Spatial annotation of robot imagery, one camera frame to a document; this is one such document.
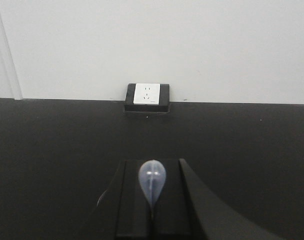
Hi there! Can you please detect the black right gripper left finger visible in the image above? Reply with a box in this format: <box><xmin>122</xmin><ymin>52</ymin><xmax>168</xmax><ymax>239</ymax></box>
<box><xmin>116</xmin><ymin>160</ymin><xmax>151</xmax><ymax>237</ymax></box>

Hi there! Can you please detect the white wall socket black box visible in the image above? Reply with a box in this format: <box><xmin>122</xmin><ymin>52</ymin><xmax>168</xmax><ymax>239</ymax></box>
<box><xmin>124</xmin><ymin>83</ymin><xmax>170</xmax><ymax>113</ymax></box>

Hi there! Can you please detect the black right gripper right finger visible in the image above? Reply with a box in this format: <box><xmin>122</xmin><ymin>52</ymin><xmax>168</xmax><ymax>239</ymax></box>
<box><xmin>153</xmin><ymin>158</ymin><xmax>192</xmax><ymax>237</ymax></box>

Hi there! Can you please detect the transparent plastic pipette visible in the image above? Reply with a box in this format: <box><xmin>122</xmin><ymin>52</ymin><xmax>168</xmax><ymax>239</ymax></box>
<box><xmin>138</xmin><ymin>159</ymin><xmax>167</xmax><ymax>219</ymax></box>

